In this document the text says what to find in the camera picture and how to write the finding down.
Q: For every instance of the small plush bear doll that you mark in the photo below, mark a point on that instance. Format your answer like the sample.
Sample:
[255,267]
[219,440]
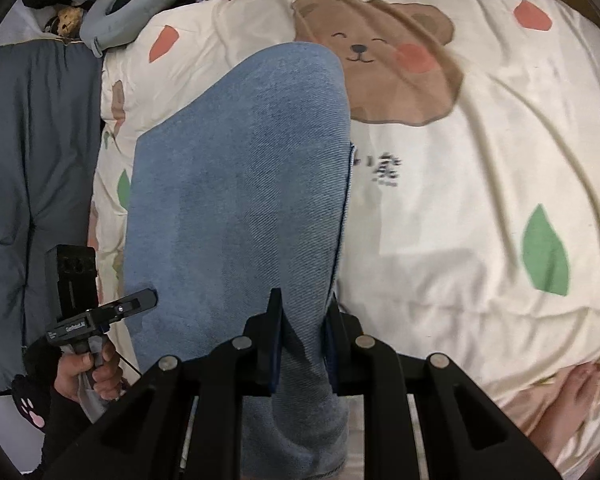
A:
[67,22]

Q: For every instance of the grey neck pillow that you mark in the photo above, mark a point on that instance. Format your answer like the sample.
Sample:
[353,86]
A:
[115,20]

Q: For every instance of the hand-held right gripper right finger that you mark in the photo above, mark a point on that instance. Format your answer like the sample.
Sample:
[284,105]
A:
[330,355]

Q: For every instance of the light blue denim pants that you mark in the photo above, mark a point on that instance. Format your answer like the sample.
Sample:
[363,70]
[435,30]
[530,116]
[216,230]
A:
[230,185]

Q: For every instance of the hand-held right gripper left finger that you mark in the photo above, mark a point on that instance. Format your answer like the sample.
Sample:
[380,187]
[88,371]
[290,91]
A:
[275,360]

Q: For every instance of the person's left forearm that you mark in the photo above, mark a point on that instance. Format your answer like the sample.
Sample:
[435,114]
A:
[35,410]

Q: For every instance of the person's left hand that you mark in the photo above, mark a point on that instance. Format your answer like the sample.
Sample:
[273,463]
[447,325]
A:
[70,375]

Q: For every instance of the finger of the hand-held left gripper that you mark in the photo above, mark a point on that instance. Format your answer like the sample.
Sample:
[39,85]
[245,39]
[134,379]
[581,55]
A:
[137,301]

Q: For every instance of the person's bare foot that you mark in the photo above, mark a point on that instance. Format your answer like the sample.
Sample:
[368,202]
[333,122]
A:
[570,410]

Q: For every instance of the cream bear printed blanket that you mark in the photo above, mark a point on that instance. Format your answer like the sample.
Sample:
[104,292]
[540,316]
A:
[480,160]

